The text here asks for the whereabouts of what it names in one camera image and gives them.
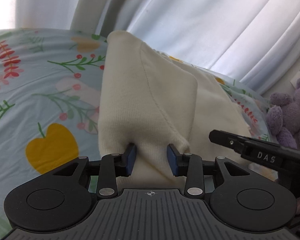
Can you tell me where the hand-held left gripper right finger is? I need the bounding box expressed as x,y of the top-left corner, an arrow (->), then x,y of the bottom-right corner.
166,143 -> 251,199

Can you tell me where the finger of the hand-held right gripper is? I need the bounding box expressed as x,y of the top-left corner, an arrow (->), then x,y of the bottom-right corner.
208,129 -> 243,153

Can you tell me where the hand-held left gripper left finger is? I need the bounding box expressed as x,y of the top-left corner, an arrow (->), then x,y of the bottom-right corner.
51,142 -> 138,198

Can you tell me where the cream knit sweater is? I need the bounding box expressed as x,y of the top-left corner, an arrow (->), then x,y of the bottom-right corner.
97,30 -> 253,191

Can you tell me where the purple teddy bear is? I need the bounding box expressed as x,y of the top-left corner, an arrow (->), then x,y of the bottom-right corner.
266,77 -> 300,151

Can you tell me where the white curtain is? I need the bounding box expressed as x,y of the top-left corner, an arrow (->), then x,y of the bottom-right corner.
15,0 -> 300,98

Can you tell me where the floral bedsheet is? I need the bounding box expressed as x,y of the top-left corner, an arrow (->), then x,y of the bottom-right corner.
0,28 -> 278,233

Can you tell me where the grey window post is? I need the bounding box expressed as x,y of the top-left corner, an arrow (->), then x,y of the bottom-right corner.
69,0 -> 131,35

